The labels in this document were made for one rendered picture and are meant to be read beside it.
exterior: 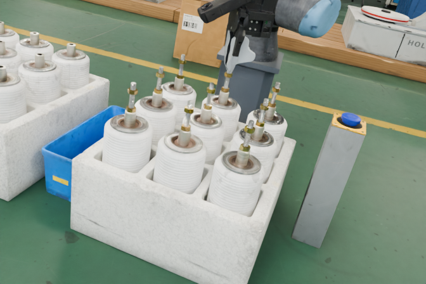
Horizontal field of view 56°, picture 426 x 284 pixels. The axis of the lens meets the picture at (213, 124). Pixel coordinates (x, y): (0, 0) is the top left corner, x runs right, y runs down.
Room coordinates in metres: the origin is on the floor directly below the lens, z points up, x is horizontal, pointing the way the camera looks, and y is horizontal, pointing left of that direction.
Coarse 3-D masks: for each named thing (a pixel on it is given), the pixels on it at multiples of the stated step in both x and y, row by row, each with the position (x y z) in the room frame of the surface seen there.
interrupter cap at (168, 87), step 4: (164, 84) 0.93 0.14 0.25; (168, 84) 0.93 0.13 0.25; (172, 84) 0.94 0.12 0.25; (184, 84) 0.96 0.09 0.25; (164, 88) 0.90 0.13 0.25; (168, 88) 0.91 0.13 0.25; (172, 88) 0.92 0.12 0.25; (184, 88) 0.94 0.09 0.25; (188, 88) 0.93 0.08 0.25; (192, 88) 0.94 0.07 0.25; (168, 92) 0.89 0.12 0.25; (172, 92) 0.89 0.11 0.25; (176, 92) 0.90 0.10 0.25; (180, 92) 0.90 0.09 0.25; (184, 92) 0.91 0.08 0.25; (188, 92) 0.91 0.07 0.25; (192, 92) 0.92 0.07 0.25
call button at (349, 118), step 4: (348, 112) 0.80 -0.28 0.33; (344, 116) 0.77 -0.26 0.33; (348, 116) 0.78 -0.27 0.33; (352, 116) 0.78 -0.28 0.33; (356, 116) 0.79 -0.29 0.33; (344, 120) 0.77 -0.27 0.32; (348, 120) 0.76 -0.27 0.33; (352, 120) 0.76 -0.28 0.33; (356, 120) 0.76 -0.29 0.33; (360, 120) 0.77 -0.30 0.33; (348, 124) 0.77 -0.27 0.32; (352, 124) 0.77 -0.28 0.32; (356, 124) 0.77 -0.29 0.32
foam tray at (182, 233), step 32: (96, 160) 0.65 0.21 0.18; (288, 160) 0.81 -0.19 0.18; (96, 192) 0.63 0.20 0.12; (128, 192) 0.61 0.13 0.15; (160, 192) 0.60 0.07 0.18; (96, 224) 0.63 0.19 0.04; (128, 224) 0.61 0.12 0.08; (160, 224) 0.59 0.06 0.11; (192, 224) 0.58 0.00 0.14; (224, 224) 0.56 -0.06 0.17; (256, 224) 0.56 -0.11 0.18; (160, 256) 0.59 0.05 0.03; (192, 256) 0.57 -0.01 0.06; (224, 256) 0.56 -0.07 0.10; (256, 256) 0.63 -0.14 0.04
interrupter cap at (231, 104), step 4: (212, 96) 0.91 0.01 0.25; (216, 96) 0.92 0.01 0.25; (212, 100) 0.89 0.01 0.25; (216, 100) 0.90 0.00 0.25; (228, 100) 0.91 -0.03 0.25; (232, 100) 0.92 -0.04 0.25; (212, 104) 0.87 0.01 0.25; (216, 104) 0.87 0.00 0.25; (220, 104) 0.88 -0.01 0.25; (228, 104) 0.89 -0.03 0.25; (232, 104) 0.89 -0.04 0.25; (236, 104) 0.90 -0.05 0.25; (220, 108) 0.86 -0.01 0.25; (224, 108) 0.86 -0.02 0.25; (228, 108) 0.86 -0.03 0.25; (232, 108) 0.87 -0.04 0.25
